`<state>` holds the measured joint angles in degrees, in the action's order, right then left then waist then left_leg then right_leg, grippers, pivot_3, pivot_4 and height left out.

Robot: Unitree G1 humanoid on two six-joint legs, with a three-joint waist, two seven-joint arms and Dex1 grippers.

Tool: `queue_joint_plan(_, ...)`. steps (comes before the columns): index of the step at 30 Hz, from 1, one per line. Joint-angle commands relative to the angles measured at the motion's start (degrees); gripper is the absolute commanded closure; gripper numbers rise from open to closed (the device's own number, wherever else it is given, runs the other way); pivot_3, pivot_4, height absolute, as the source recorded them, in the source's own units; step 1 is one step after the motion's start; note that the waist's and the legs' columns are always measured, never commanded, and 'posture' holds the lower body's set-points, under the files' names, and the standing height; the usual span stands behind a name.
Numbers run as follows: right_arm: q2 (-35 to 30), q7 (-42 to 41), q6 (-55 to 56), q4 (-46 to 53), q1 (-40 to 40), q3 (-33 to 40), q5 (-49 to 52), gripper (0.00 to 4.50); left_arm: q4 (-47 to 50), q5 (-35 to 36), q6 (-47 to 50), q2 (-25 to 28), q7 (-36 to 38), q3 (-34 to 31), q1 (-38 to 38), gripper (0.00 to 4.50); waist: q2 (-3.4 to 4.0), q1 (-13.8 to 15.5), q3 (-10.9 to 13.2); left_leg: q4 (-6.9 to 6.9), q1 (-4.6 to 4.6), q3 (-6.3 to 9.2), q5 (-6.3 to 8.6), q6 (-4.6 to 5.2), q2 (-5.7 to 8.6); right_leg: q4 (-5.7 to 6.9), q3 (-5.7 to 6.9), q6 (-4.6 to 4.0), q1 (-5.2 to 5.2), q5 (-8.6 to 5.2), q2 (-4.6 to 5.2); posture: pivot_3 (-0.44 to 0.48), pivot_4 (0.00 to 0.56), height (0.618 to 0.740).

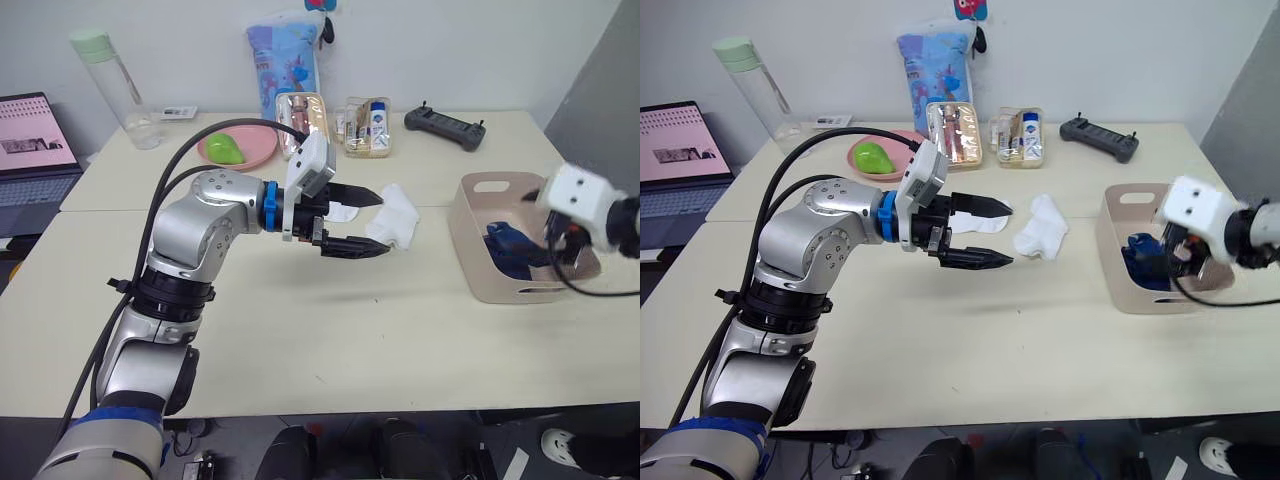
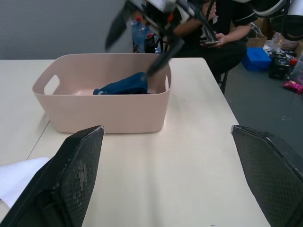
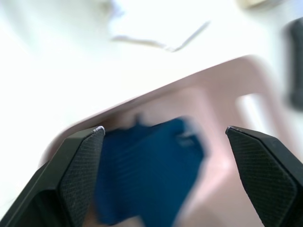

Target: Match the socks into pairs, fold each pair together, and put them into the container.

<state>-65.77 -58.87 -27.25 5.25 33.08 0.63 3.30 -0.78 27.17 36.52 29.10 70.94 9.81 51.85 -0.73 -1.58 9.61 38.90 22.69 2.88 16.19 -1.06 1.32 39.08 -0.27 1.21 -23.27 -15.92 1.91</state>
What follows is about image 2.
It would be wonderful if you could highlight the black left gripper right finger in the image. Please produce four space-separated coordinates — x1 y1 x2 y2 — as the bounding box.
231 124 303 227

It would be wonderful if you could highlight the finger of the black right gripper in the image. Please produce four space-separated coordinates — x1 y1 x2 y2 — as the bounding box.
105 9 129 52
144 38 185 78

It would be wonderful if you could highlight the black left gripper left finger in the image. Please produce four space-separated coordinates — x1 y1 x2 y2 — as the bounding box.
0 125 105 227

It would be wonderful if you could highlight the dark blue sock pair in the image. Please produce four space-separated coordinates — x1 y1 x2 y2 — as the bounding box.
93 71 150 96

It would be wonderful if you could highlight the person's left hand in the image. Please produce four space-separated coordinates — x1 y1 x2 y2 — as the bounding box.
212 33 232 48

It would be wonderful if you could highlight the clear plastic water bottle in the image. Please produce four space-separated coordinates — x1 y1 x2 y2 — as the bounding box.
131 16 152 54

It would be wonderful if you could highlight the seated person in black clothes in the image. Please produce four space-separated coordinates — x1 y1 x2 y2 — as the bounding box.
165 0 259 83

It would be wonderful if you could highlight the white ribbed sock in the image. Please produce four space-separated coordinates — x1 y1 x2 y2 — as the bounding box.
0 156 52 209

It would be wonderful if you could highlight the black folding chair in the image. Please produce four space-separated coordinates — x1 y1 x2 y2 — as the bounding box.
216 68 232 95

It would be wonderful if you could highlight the blue plastic box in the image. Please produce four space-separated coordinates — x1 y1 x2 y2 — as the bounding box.
241 47 273 71

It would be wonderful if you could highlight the brown cardboard box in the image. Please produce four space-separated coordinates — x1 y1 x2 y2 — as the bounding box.
246 32 268 48

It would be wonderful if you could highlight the pink snack package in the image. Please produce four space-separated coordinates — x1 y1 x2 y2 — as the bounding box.
282 80 303 94

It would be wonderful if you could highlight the black box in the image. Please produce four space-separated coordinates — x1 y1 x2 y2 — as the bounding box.
268 53 294 81

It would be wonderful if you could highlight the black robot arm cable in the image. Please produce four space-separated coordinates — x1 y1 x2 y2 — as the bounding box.
195 0 217 41

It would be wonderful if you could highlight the pink plastic container with handles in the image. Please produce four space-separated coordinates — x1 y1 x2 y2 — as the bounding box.
32 53 172 134

